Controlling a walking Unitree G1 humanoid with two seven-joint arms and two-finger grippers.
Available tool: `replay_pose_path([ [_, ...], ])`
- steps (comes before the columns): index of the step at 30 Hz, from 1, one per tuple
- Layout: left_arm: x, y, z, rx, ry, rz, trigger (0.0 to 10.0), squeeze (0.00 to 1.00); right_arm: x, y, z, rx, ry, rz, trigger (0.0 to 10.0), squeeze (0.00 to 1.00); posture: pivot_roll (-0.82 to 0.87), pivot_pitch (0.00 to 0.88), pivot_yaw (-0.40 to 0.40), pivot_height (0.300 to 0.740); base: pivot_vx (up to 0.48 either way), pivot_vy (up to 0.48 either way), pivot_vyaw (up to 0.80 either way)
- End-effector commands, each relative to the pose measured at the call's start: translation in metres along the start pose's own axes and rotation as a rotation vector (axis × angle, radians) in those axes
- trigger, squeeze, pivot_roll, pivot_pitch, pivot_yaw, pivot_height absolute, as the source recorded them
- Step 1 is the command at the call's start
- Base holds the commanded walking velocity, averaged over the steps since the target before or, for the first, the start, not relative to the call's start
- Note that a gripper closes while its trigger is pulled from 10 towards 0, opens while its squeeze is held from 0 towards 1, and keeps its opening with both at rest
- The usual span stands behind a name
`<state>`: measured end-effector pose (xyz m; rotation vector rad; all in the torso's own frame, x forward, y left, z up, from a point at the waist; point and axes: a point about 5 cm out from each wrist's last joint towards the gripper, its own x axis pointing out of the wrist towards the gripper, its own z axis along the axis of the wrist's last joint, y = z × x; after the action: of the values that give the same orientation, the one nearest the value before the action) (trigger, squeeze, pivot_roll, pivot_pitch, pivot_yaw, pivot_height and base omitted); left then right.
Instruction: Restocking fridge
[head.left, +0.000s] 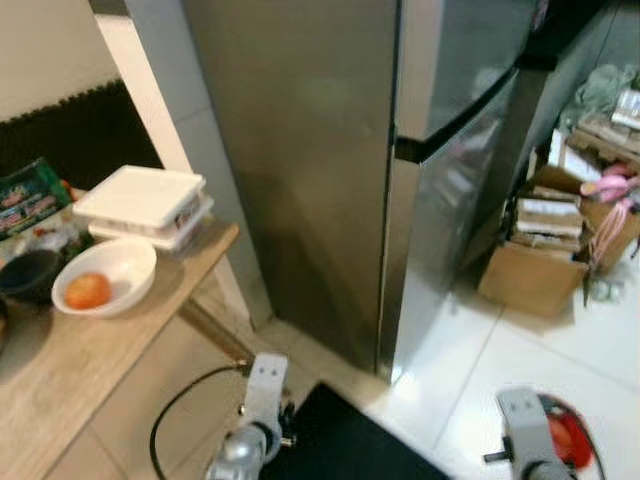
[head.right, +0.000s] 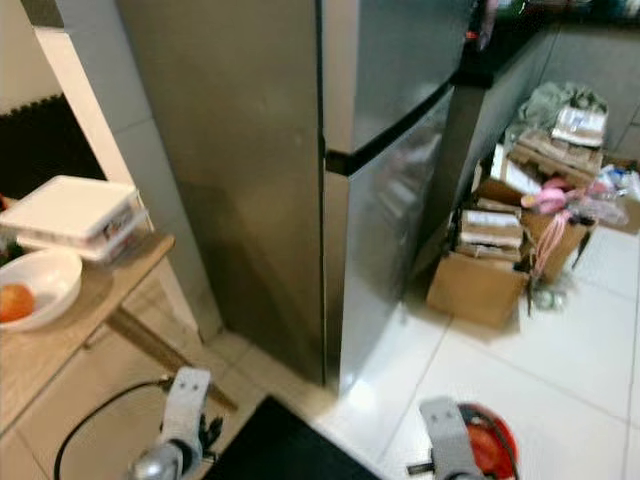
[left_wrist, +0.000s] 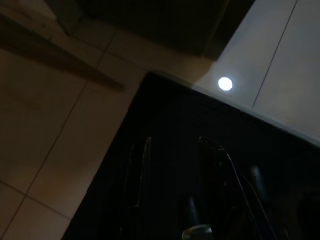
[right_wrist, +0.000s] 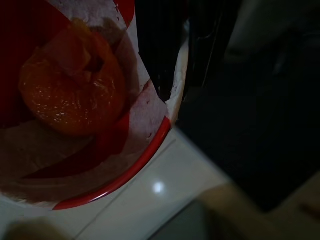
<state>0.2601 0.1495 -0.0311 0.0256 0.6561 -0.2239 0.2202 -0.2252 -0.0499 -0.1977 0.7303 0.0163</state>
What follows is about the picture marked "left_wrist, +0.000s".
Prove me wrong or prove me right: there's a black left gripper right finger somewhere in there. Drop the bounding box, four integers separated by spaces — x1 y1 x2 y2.
196 136 276 240

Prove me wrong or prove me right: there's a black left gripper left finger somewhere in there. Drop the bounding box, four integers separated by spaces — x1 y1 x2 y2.
117 136 152 240

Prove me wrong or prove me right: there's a black floor mat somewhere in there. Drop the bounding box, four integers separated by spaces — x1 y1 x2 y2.
62 71 320 240

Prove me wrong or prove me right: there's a light wooden table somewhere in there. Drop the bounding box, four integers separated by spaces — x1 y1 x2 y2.
0 12 125 92

